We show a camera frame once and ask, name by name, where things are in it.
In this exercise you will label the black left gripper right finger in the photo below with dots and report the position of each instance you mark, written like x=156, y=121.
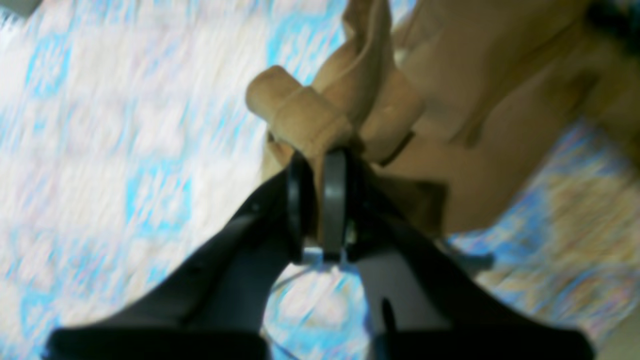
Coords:
x=422, y=305

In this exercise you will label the brown t-shirt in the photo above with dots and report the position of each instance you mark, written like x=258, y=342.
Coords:
x=457, y=106

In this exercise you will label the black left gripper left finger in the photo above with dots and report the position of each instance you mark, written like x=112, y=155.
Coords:
x=212, y=306

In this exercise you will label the patterned tablecloth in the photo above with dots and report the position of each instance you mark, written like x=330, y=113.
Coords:
x=126, y=143

